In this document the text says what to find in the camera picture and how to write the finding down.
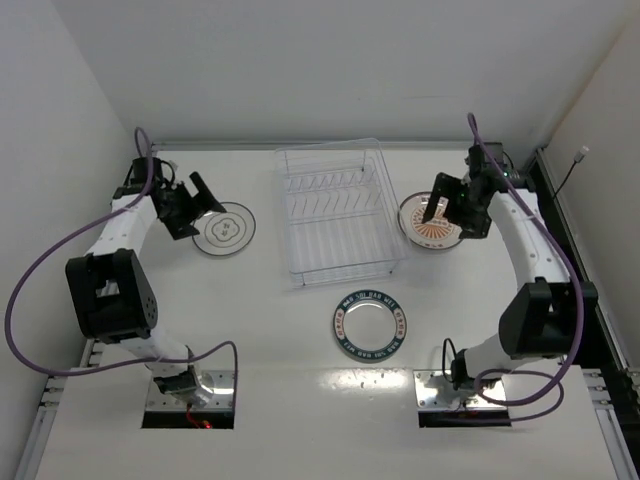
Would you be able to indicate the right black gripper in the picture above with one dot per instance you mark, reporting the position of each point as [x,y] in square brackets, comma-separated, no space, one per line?
[454,198]

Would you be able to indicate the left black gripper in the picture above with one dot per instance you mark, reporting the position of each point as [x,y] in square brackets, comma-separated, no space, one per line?
[185,210]

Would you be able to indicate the white plate orange sunburst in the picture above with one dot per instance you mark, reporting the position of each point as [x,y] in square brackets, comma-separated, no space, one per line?
[438,234]

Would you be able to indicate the white plate black rings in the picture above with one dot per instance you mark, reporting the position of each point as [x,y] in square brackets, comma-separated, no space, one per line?
[227,230]

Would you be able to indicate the dark green rimmed plate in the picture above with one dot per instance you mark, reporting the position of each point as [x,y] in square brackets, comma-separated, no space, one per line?
[369,326]

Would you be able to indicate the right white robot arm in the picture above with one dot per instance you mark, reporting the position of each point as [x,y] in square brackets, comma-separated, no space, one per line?
[546,318]

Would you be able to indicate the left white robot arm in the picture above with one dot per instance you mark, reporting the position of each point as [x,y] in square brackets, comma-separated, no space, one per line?
[113,299]

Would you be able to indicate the clear wire dish rack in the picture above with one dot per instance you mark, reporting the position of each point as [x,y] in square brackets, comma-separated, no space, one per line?
[339,212]

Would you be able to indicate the black wall cable white plug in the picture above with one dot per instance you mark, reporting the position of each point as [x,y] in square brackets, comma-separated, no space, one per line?
[579,156]

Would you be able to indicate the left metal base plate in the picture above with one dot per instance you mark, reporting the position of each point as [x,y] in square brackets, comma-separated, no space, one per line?
[203,390]

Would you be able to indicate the metal base plate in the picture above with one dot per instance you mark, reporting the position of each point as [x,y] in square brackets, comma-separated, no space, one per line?
[203,390]
[435,394]

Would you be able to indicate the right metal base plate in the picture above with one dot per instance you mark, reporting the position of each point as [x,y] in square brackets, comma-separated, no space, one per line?
[435,394]

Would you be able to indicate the right aluminium frame rail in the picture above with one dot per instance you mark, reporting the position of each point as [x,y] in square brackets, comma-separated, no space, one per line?
[601,355]

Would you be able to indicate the aluminium frame rail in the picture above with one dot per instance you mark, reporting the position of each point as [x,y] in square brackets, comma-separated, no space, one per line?
[601,355]
[50,396]

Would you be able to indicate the left aluminium frame rail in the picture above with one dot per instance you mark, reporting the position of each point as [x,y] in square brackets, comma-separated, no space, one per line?
[50,396]

